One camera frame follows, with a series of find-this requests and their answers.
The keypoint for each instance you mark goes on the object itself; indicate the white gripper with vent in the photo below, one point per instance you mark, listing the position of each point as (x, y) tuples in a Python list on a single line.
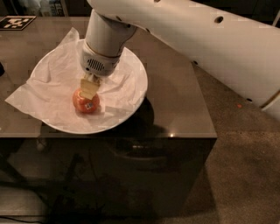
[(97, 63)]

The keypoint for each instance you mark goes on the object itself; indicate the red orange apple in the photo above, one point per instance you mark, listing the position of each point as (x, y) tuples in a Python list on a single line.
[(85, 105)]

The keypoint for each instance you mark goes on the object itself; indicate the white paper sheet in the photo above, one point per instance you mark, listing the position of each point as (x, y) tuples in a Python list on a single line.
[(49, 90)]

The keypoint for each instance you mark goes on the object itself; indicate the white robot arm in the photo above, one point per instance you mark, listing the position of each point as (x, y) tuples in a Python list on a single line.
[(241, 53)]

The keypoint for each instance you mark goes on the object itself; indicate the white round bowl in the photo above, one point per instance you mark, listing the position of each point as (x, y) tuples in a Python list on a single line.
[(132, 84)]

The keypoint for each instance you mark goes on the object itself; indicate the small dark object at left edge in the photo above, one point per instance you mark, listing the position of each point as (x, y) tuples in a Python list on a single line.
[(2, 71)]

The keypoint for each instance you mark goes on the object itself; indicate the black white fiducial marker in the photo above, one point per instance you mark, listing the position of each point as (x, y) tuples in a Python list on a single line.
[(15, 23)]

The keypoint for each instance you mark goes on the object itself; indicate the dark glass top table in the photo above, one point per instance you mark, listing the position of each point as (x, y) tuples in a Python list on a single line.
[(138, 154)]

